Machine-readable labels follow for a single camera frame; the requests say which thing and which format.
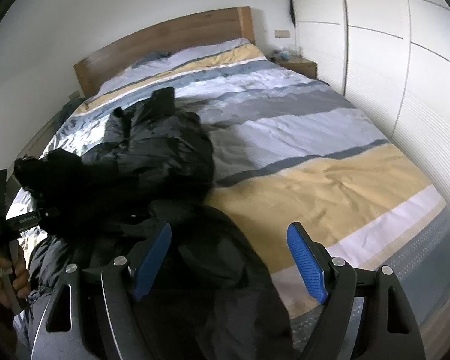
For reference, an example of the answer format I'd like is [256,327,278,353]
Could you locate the light blue pillow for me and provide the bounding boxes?
[97,38,250,97]

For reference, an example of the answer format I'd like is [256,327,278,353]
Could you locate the black puffy jacket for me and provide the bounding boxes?
[13,87,295,359]

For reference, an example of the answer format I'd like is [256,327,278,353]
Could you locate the dark teal cloth on shelf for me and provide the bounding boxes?
[57,97,85,125]

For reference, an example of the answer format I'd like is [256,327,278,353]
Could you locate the dark grey pillow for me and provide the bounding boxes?
[130,51,171,69]

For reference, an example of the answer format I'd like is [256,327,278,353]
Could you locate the beige wall socket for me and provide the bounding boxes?
[274,29,291,39]

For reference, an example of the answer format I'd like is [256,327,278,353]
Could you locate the white wardrobe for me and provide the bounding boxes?
[292,0,450,206]

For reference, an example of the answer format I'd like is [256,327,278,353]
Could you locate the striped duvet cover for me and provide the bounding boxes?
[5,42,450,331]

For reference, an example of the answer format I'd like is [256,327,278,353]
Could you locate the person's left hand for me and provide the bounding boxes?
[0,245,31,309]

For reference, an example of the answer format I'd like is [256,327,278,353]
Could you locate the wooden nightstand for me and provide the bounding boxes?
[274,56,317,80]

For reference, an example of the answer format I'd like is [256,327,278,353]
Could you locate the wooden headboard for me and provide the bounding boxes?
[74,7,255,98]

